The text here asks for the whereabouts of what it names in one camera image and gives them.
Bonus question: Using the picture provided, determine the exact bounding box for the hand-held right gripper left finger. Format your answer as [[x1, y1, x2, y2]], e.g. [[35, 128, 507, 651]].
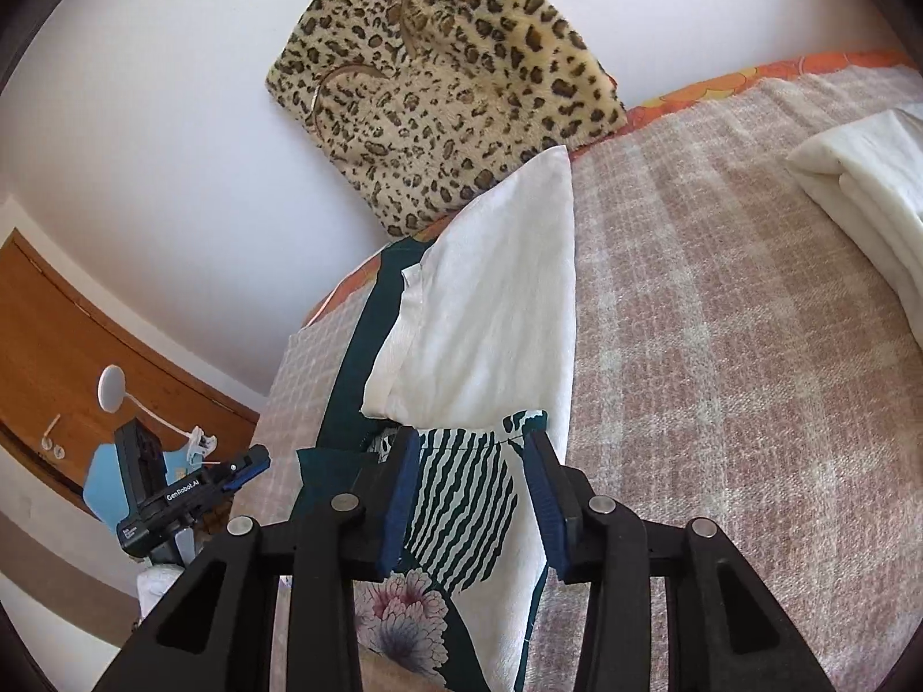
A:
[[92, 425, 421, 692]]

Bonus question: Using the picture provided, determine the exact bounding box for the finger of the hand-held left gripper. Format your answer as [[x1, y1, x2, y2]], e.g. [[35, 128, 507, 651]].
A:
[[222, 445, 272, 495]]

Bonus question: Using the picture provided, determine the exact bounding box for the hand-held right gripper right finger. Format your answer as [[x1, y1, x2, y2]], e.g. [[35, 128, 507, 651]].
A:
[[522, 430, 823, 692]]

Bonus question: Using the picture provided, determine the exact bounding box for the white teal printed t-shirt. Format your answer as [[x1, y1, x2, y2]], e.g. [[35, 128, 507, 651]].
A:
[[297, 144, 578, 692]]

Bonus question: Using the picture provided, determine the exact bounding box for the pink plaid blanket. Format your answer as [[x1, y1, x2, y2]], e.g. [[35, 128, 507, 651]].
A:
[[249, 61, 923, 692]]

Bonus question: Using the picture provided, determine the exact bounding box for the light blue board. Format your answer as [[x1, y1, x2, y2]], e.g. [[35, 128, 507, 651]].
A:
[[82, 439, 194, 521]]

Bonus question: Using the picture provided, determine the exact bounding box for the folded white shirt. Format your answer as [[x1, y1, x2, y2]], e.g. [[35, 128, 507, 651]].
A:
[[785, 102, 923, 354]]

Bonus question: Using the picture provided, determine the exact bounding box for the leopard print cushion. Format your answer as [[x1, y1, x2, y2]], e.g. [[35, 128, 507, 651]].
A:
[[264, 0, 630, 239]]

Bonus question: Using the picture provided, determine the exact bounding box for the white clip lamp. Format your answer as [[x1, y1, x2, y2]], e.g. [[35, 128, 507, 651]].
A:
[[97, 365, 219, 464]]

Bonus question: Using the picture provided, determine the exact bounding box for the wooden door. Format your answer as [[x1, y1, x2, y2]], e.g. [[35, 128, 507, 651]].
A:
[[0, 229, 262, 520]]

